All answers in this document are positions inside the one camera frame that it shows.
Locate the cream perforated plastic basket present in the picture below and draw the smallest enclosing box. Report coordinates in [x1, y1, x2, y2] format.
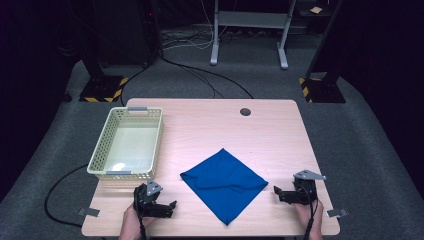
[86, 106, 165, 182]

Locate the blue t-shirt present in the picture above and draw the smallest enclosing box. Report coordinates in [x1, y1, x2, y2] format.
[179, 147, 270, 227]

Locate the left hand-held gripper cable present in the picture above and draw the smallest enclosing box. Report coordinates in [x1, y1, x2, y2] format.
[133, 196, 148, 240]

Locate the white cable bundle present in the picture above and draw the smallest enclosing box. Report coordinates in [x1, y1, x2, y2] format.
[162, 0, 216, 52]

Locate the long black floor cable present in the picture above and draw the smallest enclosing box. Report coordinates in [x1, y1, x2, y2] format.
[159, 55, 255, 100]

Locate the curved black floor cable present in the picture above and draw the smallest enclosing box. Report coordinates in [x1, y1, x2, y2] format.
[120, 63, 152, 108]

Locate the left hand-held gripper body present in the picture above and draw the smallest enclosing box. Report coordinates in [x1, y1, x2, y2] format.
[133, 179, 164, 218]

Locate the person's right hand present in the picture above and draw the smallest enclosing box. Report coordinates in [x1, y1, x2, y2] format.
[294, 199, 325, 231]

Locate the black stand with striped base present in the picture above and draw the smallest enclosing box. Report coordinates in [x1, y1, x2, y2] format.
[298, 0, 347, 104]
[78, 49, 130, 104]

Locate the person's left hand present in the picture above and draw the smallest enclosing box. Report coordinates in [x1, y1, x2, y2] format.
[121, 203, 158, 235]

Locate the white metal desk frame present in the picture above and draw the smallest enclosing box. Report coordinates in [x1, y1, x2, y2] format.
[209, 0, 298, 71]

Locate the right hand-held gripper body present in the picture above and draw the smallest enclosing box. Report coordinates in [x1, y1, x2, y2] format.
[292, 169, 327, 205]

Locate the hand-held gripper cable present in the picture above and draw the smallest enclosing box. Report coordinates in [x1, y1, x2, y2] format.
[301, 188, 320, 240]
[133, 196, 148, 240]

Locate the black computer tower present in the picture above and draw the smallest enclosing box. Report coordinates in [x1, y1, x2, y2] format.
[92, 0, 162, 67]

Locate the grey tape strip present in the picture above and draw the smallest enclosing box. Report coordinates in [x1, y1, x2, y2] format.
[77, 207, 101, 218]
[326, 208, 350, 219]

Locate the right hand-held gripper cable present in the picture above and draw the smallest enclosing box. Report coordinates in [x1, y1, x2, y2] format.
[301, 188, 320, 240]

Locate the thick black floor cable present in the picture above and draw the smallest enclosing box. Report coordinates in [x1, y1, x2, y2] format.
[44, 164, 89, 229]

